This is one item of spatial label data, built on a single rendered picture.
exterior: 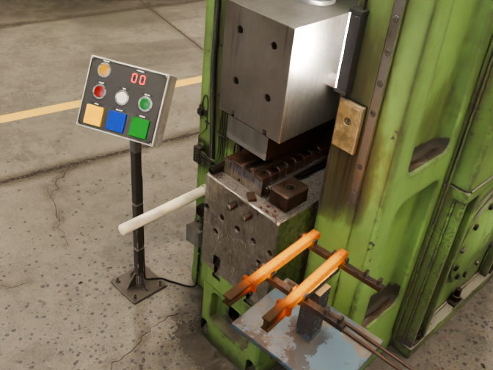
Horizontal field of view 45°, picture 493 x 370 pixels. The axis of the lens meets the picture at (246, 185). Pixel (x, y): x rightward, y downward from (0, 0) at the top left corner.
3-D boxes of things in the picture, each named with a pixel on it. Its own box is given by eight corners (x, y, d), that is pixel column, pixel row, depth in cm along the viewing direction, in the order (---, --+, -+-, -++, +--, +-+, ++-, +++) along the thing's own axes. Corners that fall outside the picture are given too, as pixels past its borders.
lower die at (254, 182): (260, 197, 215) (263, 178, 210) (223, 171, 226) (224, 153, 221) (334, 158, 240) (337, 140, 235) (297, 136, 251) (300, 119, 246)
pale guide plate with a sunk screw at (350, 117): (352, 156, 192) (362, 109, 183) (330, 143, 197) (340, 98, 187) (356, 153, 194) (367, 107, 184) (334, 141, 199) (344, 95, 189)
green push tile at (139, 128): (145, 140, 228) (149, 121, 227) (127, 135, 229) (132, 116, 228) (147, 140, 229) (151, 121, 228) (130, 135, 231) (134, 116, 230)
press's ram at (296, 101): (298, 156, 193) (317, 38, 170) (218, 108, 214) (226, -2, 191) (374, 117, 218) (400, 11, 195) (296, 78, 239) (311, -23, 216)
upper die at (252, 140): (265, 161, 206) (268, 138, 201) (226, 136, 217) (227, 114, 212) (340, 125, 231) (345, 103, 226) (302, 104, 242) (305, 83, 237)
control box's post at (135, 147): (138, 288, 298) (133, 95, 234) (133, 283, 300) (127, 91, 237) (144, 284, 300) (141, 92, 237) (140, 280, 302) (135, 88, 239)
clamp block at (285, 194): (285, 213, 209) (287, 199, 205) (268, 202, 213) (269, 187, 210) (307, 200, 216) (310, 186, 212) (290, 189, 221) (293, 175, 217)
